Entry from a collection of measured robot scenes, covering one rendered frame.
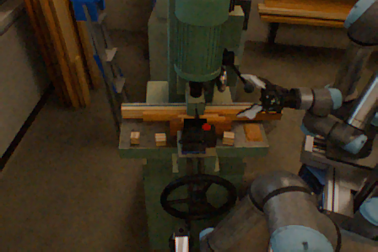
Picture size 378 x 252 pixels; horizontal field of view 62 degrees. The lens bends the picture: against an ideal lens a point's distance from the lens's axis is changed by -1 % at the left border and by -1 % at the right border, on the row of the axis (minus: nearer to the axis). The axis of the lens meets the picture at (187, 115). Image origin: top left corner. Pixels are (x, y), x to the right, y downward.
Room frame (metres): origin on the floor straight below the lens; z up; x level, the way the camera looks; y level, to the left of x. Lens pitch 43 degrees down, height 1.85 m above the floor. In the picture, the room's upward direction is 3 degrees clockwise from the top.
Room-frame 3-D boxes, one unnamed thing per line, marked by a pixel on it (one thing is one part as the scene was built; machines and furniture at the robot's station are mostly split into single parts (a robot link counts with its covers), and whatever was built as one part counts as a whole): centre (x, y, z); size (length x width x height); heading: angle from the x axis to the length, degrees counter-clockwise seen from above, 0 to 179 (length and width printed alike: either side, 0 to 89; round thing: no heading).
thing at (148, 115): (1.01, -0.11, 0.92); 0.60 x 0.02 x 0.04; 95
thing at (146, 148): (0.90, -0.03, 0.87); 0.61 x 0.30 x 0.06; 95
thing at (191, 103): (1.02, -0.03, 0.99); 0.14 x 0.07 x 0.09; 5
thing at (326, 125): (0.85, -0.47, 1.06); 0.11 x 0.08 x 0.11; 48
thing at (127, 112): (1.02, -0.02, 0.93); 0.60 x 0.02 x 0.05; 95
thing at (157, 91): (1.13, -0.02, 0.76); 0.57 x 0.45 x 0.09; 5
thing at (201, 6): (1.00, -0.03, 1.32); 0.18 x 0.18 x 0.31
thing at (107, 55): (1.72, 0.54, 0.58); 0.27 x 0.25 x 1.16; 88
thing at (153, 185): (1.12, -0.01, 0.36); 0.58 x 0.45 x 0.71; 5
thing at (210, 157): (0.81, -0.04, 0.92); 0.15 x 0.13 x 0.09; 95
